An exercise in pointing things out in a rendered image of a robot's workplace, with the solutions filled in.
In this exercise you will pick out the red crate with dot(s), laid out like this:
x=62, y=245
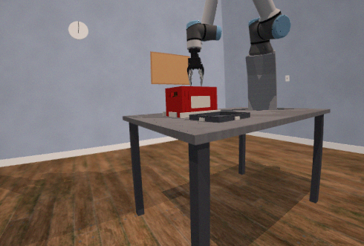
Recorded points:
x=191, y=98

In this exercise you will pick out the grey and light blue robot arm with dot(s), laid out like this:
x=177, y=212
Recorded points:
x=270, y=25

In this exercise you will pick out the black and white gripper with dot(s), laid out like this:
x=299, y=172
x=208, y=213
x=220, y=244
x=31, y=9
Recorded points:
x=194, y=62

